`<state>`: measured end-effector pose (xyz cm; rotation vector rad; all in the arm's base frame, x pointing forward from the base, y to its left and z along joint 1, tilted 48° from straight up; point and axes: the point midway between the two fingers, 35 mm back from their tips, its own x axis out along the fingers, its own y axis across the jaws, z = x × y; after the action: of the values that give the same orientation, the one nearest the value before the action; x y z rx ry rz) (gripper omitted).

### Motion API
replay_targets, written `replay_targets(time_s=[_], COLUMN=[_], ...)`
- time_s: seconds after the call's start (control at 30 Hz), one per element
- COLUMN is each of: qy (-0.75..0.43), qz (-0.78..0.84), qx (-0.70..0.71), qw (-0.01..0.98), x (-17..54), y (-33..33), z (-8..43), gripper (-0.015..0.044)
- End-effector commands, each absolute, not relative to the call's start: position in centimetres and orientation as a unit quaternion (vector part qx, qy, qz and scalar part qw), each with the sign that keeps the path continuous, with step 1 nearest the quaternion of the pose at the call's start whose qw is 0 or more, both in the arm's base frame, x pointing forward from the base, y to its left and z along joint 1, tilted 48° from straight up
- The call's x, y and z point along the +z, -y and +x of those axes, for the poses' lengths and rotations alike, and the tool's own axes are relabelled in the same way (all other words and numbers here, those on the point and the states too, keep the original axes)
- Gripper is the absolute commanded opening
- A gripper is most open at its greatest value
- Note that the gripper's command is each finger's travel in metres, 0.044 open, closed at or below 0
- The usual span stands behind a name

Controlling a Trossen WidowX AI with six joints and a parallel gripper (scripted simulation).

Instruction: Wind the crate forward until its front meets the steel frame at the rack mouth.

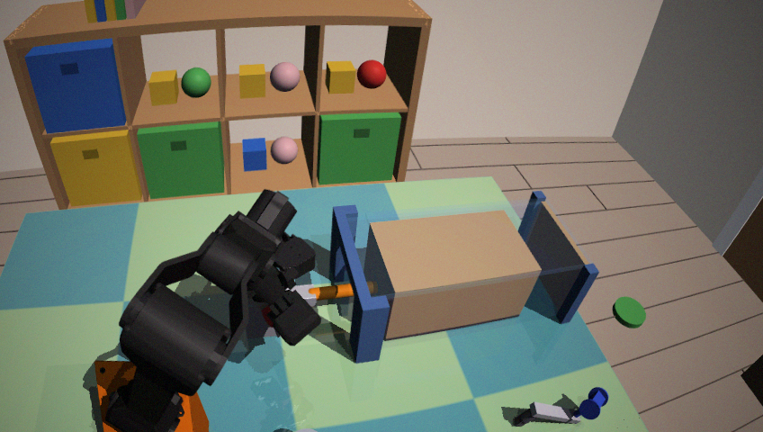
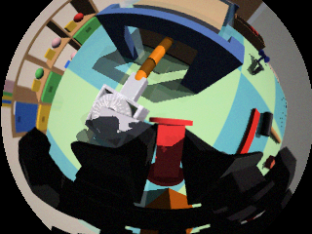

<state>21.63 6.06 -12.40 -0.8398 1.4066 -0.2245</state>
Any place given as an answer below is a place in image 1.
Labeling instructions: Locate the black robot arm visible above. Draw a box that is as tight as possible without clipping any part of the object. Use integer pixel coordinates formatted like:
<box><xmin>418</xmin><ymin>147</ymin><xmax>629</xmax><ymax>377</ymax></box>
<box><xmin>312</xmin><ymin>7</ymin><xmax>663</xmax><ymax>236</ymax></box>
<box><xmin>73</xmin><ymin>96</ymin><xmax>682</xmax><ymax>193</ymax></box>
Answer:
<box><xmin>105</xmin><ymin>189</ymin><xmax>316</xmax><ymax>432</ymax></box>

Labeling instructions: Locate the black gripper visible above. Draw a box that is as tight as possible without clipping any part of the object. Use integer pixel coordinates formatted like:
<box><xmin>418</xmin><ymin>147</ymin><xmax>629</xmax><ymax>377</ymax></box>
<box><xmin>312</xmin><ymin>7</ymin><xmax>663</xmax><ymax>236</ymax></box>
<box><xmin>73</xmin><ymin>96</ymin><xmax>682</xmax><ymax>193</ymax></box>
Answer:
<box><xmin>247</xmin><ymin>265</ymin><xmax>321</xmax><ymax>346</ymax></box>

